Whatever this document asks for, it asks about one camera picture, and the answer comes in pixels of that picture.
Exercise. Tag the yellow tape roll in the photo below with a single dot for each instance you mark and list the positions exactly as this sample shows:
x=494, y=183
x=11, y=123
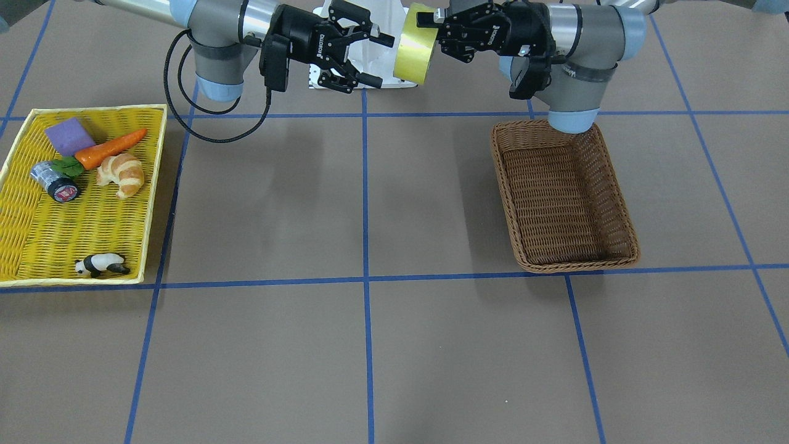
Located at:
x=415, y=47

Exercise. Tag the brown wicker basket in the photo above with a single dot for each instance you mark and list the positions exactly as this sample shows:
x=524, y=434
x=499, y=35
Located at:
x=562, y=203

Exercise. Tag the yellow plastic basket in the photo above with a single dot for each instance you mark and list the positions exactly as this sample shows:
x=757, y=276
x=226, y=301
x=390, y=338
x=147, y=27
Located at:
x=40, y=238

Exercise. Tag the toy croissant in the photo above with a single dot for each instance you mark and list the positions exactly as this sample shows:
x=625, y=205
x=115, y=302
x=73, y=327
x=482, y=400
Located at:
x=124, y=170

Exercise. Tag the purple foam block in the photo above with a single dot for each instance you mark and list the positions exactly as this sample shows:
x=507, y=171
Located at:
x=69, y=137

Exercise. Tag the toy carrot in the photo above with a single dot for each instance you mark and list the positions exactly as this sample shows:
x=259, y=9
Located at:
x=91, y=158

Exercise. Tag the small black-lidded jar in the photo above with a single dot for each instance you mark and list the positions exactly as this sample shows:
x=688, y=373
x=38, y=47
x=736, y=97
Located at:
x=58, y=185

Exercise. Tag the panda figurine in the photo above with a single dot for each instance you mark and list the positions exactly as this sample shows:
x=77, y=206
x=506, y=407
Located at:
x=95, y=265

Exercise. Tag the white camera stand post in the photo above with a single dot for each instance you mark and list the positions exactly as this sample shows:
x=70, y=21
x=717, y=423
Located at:
x=375, y=59

